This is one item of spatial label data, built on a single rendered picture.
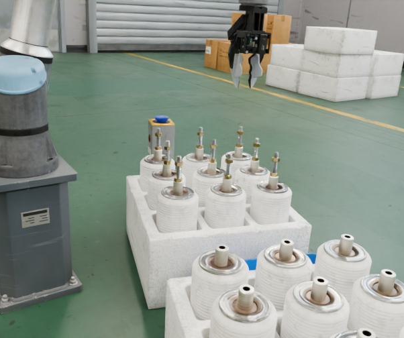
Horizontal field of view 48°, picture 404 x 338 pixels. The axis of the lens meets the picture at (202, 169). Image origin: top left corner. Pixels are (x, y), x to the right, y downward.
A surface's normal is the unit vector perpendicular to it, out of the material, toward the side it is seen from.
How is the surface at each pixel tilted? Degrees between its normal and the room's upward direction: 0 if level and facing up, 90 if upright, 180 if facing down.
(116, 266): 0
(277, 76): 90
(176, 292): 0
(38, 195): 90
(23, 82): 87
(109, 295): 0
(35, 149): 73
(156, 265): 90
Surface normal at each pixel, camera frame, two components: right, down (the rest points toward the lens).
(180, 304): 0.06, -0.94
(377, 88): 0.59, 0.30
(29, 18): 0.15, 0.32
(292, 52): -0.82, 0.15
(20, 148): 0.34, 0.04
